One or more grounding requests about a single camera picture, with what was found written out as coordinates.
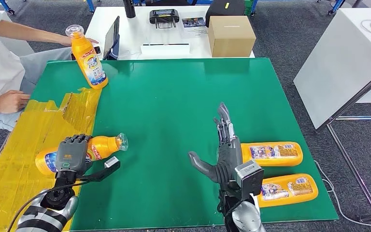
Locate yellow taped cardboard sheet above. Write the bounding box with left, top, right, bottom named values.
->
left=0, top=87, right=103, bottom=232

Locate metal table frame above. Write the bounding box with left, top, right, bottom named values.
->
left=315, top=71, right=371, bottom=225

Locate brown cardboard box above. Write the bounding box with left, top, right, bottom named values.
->
left=208, top=15, right=257, bottom=58

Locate person's right hand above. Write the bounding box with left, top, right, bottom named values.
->
left=0, top=90, right=31, bottom=115

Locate person's left hand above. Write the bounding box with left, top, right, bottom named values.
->
left=59, top=34, right=100, bottom=48

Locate large white table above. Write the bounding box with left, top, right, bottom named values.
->
left=293, top=8, right=371, bottom=130

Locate long white box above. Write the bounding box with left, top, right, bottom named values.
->
left=140, top=43, right=191, bottom=58

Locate blue steel rack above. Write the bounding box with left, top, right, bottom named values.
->
left=0, top=0, right=97, bottom=15
left=251, top=0, right=346, bottom=16

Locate orange detergent bottle clear cap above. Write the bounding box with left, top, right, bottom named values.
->
left=257, top=173, right=319, bottom=208
left=240, top=142, right=303, bottom=167
left=35, top=132, right=129, bottom=176
left=65, top=25, right=109, bottom=90

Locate black handheld controller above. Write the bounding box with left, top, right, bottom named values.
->
left=149, top=9, right=180, bottom=29

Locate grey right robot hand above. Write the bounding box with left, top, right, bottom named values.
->
left=188, top=102, right=243, bottom=186

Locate black flask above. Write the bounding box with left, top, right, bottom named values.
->
left=123, top=0, right=137, bottom=19

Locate black bag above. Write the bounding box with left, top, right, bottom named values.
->
left=205, top=0, right=246, bottom=28

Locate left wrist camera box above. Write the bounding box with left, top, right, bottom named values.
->
left=76, top=156, right=121, bottom=183

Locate green plastic crate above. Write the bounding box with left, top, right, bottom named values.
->
left=243, top=0, right=257, bottom=16

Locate printed brochure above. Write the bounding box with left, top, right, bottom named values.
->
left=181, top=16, right=209, bottom=36

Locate white charging cable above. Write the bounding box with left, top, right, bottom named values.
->
left=117, top=47, right=142, bottom=60

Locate white desk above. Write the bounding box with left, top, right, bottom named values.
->
left=86, top=5, right=255, bottom=61

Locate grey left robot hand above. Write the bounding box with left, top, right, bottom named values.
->
left=55, top=134, right=94, bottom=175

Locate white floor cable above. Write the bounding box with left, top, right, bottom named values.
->
left=313, top=160, right=371, bottom=229

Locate black tablet on stand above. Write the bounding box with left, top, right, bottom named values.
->
left=103, top=16, right=121, bottom=61

